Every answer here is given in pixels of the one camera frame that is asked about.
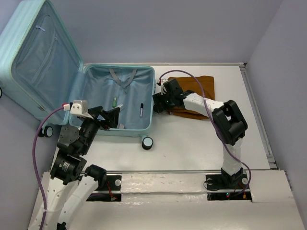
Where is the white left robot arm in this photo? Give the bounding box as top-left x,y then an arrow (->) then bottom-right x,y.
28,101 -> 121,230

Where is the brown cloth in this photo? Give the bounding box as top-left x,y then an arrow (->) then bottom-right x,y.
167,76 -> 215,120

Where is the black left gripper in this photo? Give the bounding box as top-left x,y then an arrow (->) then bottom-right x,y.
81,104 -> 121,153

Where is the light blue hard-shell suitcase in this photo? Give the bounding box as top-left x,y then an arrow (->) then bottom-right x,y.
0,0 -> 155,150

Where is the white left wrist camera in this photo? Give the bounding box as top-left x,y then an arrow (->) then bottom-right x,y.
62,100 -> 93,119

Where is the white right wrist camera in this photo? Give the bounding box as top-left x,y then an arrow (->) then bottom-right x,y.
158,79 -> 168,94

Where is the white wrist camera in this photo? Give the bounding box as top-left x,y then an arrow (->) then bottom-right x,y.
158,79 -> 168,94
62,100 -> 93,119

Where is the aluminium table rail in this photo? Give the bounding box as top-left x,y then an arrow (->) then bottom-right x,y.
239,63 -> 279,170

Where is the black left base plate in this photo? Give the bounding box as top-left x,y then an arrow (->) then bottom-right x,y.
86,174 -> 122,202

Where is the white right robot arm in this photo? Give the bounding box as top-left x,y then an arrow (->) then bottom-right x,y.
153,79 -> 248,191

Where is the green small tube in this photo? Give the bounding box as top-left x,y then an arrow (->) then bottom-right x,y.
112,97 -> 118,108

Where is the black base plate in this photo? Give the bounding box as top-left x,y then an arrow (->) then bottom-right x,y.
86,174 -> 122,202
203,173 -> 252,201

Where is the dark marker pen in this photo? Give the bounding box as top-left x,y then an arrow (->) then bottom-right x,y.
140,103 -> 144,117

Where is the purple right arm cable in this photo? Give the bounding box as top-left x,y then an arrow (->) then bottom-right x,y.
158,69 -> 252,199

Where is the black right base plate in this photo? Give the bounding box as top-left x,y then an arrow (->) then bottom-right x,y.
203,173 -> 252,201

